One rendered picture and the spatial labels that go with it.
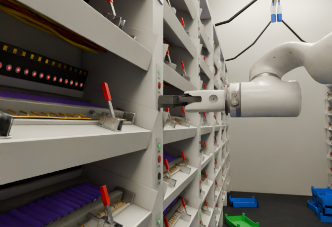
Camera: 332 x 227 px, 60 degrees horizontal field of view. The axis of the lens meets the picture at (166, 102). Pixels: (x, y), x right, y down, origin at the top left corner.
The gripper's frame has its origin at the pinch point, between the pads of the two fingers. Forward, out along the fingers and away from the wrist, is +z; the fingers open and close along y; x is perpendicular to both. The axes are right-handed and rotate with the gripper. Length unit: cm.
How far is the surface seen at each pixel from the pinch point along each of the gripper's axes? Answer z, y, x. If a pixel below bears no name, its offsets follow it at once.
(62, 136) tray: 2.7, -40.3, -7.4
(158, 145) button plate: 2.0, -0.7, -11.2
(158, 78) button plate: 2.1, -0.2, 6.0
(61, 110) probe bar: 9.1, -31.5, -3.7
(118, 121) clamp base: 2.7, -23.7, -5.3
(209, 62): 4, 135, 39
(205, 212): 6, 118, -63
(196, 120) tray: 3, 65, -4
